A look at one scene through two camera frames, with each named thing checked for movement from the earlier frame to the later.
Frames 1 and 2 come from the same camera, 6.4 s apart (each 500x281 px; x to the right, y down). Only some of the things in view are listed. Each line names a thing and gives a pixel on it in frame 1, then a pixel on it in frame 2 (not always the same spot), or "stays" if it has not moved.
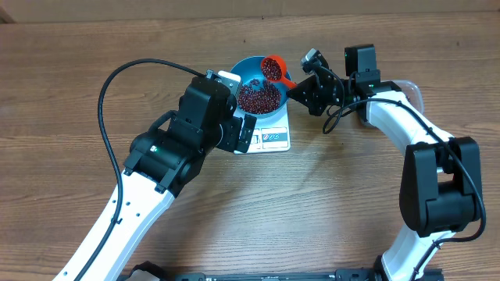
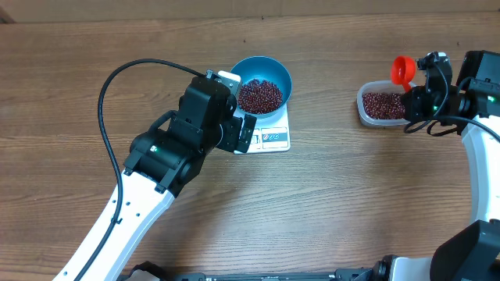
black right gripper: (313, 96) to (415, 103)
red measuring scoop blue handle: (274, 69) to (402, 69)
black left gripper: (230, 142) stays
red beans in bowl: (257, 98) stays
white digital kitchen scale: (272, 135) stays
